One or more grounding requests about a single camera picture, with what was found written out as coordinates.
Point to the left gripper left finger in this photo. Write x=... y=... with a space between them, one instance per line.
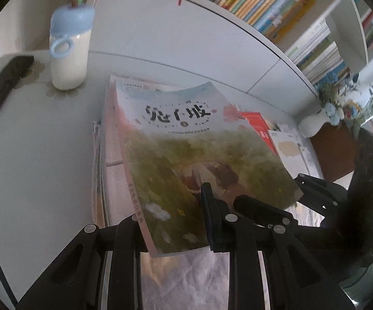
x=74 y=279

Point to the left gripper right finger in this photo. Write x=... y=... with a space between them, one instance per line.
x=267 y=265

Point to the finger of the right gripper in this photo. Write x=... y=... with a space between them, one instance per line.
x=263 y=214
x=319 y=195

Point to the white wisdom stories book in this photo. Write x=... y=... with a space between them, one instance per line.
x=111 y=201

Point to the red puppet adventure book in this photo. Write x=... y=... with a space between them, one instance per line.
x=256 y=121

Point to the meadow cover novel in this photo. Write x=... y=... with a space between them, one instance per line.
x=174 y=141

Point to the grey quilted sleeve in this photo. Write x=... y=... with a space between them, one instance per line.
x=359 y=287

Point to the brown wooden side cabinet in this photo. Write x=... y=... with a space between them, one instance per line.
x=337 y=150

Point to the white back-cover book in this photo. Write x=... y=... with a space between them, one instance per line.
x=294 y=151

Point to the white ceramic vase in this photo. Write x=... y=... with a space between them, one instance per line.
x=312 y=124

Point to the blue artificial flowers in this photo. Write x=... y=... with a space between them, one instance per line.
x=332 y=92

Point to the patterned ginkgo tablecloth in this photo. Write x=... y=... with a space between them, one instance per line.
x=189 y=275

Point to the shelf book row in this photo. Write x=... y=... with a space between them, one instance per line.
x=323 y=38

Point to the white bookshelf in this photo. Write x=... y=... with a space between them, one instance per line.
x=202 y=38

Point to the white cup blue lid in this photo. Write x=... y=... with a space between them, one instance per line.
x=69 y=41

